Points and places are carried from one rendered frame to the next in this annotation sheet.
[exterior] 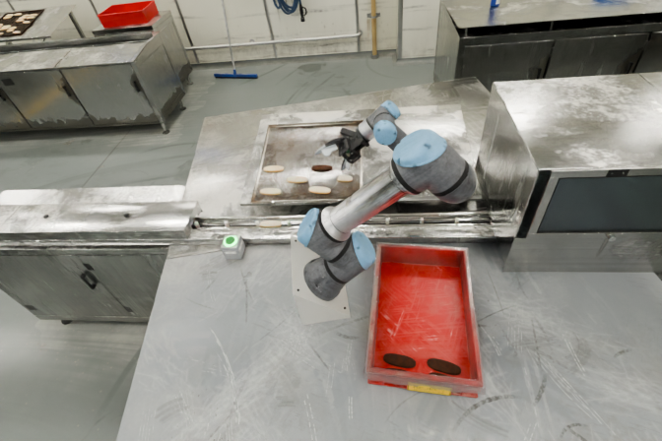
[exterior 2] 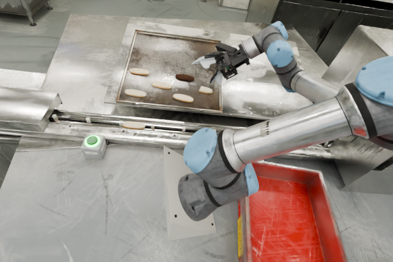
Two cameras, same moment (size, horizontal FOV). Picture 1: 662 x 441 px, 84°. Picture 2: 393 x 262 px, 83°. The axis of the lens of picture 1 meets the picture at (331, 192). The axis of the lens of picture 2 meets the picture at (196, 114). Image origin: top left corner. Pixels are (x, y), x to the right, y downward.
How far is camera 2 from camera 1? 0.62 m
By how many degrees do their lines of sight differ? 14
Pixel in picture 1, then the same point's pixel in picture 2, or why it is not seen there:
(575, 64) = (347, 30)
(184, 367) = not seen: outside the picture
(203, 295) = (57, 199)
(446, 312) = (302, 230)
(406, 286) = (264, 201)
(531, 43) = (326, 9)
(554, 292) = (381, 213)
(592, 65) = not seen: hidden behind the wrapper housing
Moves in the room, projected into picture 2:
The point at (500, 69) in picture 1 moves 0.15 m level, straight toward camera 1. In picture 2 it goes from (301, 24) to (301, 30)
